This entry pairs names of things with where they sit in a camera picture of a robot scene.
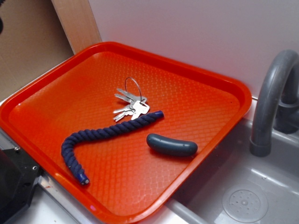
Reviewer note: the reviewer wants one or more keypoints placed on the light wooden board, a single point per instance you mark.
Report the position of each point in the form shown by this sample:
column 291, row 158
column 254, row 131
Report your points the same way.
column 78, row 23

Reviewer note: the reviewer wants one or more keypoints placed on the brown cardboard panel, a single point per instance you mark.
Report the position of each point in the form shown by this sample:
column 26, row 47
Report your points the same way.
column 31, row 43

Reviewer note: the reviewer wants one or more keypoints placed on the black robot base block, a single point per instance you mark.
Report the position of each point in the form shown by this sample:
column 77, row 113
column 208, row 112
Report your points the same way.
column 19, row 175

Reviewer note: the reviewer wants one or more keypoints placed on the silver keys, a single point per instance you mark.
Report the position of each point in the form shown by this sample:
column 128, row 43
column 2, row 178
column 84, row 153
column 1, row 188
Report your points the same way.
column 136, row 104

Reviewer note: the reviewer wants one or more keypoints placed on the grey plastic sink basin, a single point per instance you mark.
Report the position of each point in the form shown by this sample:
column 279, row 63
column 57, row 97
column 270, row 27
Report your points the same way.
column 232, row 186

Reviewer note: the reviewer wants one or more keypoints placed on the grey sausage-shaped toy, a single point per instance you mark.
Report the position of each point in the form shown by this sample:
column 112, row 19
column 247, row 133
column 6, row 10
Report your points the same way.
column 172, row 147

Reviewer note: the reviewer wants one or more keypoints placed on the grey curved faucet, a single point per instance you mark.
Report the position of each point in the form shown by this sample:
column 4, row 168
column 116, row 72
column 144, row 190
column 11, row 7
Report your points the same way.
column 278, row 102

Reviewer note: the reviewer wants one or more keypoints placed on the orange plastic tray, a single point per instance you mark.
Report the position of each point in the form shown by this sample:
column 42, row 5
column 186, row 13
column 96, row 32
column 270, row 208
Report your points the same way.
column 129, row 181

